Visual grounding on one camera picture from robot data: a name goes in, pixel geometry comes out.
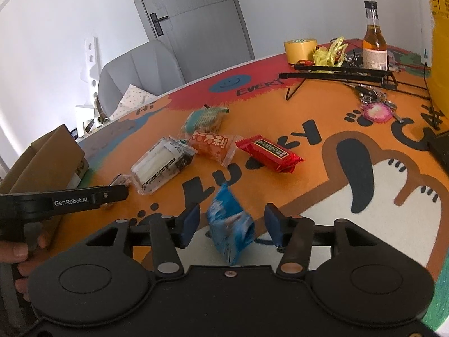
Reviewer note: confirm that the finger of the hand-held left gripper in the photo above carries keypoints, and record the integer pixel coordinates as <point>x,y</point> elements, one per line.
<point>112,193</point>

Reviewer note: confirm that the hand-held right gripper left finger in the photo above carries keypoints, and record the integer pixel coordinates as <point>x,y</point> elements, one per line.
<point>191,223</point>

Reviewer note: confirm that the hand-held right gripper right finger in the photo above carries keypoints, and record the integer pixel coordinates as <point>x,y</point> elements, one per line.
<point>275,226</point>

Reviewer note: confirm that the small dark snack packet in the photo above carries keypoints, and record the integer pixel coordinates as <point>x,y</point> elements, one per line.
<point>121,179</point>

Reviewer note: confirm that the blue snack packet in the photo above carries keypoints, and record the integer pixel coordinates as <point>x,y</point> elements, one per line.
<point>228,224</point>

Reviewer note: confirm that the brown cardboard box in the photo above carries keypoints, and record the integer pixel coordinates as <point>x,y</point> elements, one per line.
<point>42,161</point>

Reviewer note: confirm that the clear white cracker packet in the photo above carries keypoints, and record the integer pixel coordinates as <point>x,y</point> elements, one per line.
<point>158,165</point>

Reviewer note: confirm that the red snack packet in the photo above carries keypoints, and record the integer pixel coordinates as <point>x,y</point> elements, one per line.
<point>270,151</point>

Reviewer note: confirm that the orange snack packet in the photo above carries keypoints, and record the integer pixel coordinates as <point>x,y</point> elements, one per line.
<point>212,144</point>

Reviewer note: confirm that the teal snack packet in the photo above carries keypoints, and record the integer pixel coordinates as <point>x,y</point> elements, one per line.
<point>205,119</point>

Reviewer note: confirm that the person's left hand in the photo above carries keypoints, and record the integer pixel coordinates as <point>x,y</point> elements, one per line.
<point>14,252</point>

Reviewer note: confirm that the white dotted pillow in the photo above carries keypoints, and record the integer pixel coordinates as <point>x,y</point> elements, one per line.
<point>135,100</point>

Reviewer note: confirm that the grey padded chair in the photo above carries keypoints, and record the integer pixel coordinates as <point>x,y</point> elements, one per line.
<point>140,66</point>

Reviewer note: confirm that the white foam board with holes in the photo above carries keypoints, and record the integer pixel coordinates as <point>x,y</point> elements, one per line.
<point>92,63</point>

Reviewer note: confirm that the bunch of keys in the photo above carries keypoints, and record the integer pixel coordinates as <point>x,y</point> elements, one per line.
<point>368,93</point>

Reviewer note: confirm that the yellow plastic bag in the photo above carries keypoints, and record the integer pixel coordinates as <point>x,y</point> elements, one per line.
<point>324,56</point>

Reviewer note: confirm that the yellow tape roll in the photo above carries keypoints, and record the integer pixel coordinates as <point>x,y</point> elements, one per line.
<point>300,51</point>

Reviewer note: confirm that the black phone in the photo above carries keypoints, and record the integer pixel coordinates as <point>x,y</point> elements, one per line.
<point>440,151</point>

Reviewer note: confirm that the grey door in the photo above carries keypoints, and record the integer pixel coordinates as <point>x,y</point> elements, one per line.
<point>196,14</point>

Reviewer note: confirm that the small glass bottle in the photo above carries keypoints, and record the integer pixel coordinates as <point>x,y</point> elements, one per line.
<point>375,49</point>

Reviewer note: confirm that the large orange juice bottle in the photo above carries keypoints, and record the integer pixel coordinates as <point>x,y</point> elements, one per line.
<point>440,42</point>

